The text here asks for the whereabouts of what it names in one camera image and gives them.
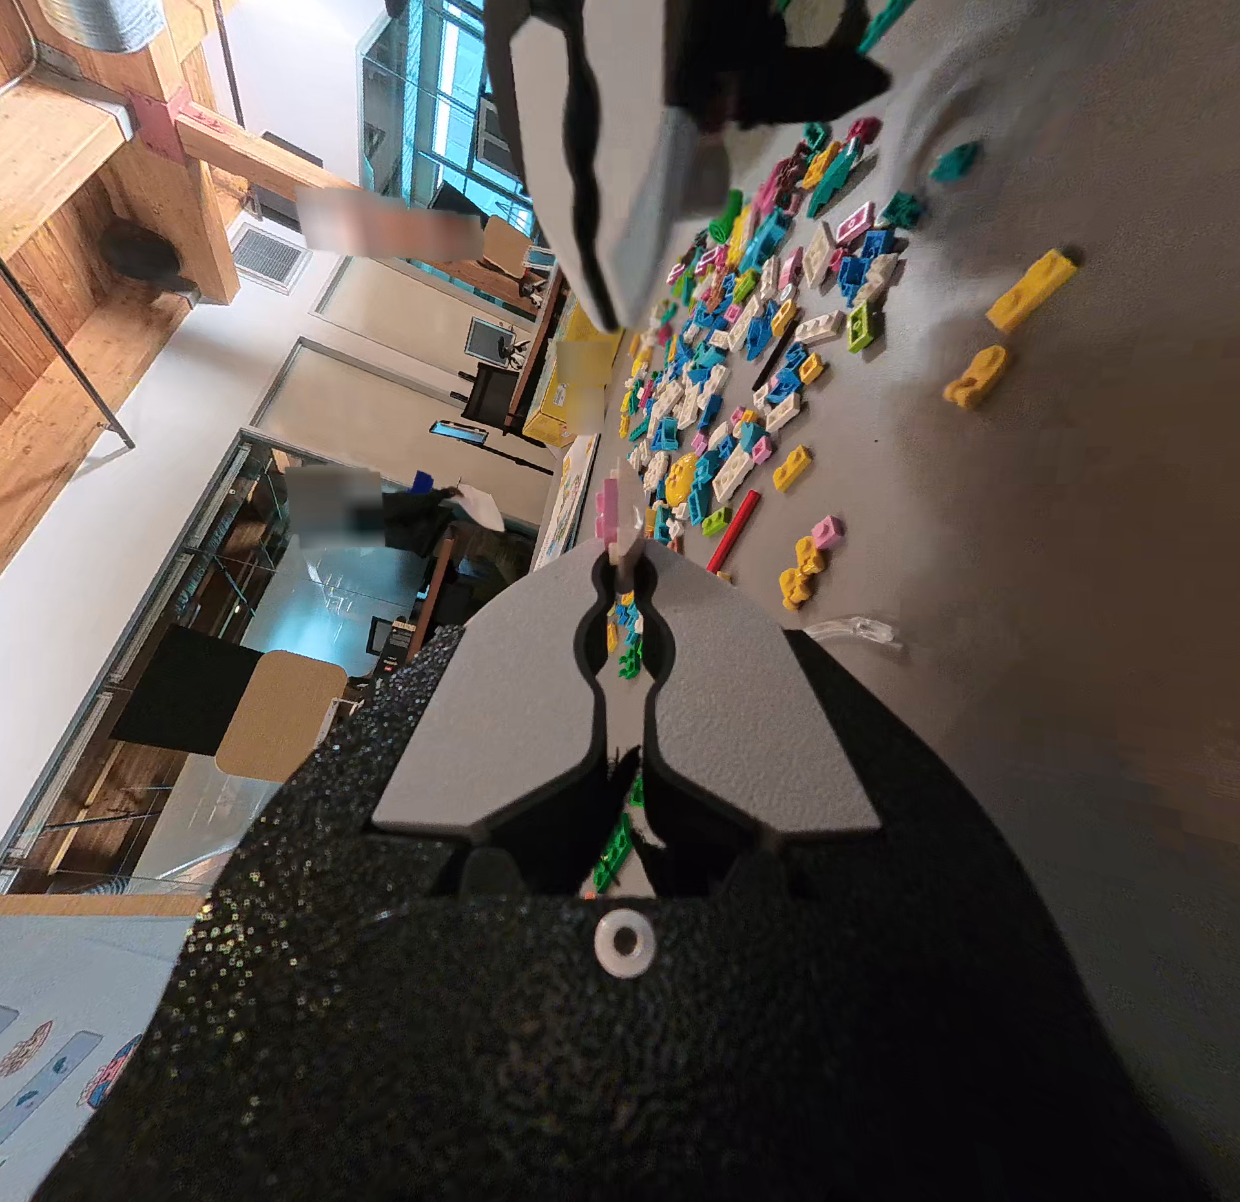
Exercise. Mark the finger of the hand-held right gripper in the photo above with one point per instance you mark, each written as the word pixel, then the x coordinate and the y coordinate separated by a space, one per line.
pixel 600 107

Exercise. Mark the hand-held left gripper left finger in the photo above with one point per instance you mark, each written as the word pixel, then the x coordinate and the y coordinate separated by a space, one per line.
pixel 503 717

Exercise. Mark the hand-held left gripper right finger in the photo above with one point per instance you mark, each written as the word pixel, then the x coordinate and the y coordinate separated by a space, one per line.
pixel 756 736

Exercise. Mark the pink and white lego assembly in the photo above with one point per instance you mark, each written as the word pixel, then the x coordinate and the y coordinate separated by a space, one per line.
pixel 624 543

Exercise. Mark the pile of colourful lego bricks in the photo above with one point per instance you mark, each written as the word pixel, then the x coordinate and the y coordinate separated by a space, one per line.
pixel 679 417

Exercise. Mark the yellow lego piece cluster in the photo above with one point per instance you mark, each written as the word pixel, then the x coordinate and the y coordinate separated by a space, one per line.
pixel 801 571

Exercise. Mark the green lego plate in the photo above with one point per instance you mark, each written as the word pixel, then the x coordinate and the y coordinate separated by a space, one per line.
pixel 611 853

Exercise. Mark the red lego bar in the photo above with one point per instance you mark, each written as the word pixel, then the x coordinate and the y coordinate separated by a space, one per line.
pixel 734 531

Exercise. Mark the small pink lego plate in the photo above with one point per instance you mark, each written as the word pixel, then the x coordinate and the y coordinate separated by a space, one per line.
pixel 827 531

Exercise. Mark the lego instruction booklet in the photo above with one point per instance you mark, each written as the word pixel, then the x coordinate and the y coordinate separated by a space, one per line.
pixel 571 494

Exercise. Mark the flat yellow lego plate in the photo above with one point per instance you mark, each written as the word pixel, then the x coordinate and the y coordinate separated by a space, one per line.
pixel 793 467

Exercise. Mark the long teal lego plate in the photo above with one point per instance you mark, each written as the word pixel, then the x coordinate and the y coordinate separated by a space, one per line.
pixel 891 10

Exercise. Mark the small teal lego piece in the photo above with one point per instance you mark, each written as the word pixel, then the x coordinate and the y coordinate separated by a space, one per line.
pixel 956 160

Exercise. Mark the rounded yellow lego piece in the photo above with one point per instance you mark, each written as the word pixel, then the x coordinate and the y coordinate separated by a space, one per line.
pixel 979 373

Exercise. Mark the long yellow lego brick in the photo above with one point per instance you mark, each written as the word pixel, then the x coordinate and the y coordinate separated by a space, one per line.
pixel 1031 291

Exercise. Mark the clear plastic bag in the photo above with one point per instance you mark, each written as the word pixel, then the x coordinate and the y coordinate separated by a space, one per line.
pixel 853 630

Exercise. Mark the tan chair back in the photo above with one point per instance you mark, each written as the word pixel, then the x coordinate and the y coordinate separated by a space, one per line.
pixel 280 713

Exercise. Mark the yellow cardboard box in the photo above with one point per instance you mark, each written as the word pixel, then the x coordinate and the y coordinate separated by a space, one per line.
pixel 544 418

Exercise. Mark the black office chair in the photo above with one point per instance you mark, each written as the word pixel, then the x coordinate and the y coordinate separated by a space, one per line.
pixel 489 393

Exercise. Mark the black panel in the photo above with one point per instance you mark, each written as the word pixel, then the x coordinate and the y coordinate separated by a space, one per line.
pixel 184 689

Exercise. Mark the black round fixture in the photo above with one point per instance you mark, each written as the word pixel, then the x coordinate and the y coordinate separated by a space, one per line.
pixel 146 253

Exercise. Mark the printed sticker sheet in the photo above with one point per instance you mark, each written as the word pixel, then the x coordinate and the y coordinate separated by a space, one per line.
pixel 59 1007

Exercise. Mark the wooden beam structure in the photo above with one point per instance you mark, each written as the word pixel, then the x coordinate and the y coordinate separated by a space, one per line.
pixel 59 155

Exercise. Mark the white wall vent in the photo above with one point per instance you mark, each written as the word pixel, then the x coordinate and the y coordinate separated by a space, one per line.
pixel 269 257

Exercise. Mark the silver metal duct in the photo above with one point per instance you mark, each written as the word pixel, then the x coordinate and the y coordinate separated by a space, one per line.
pixel 91 5

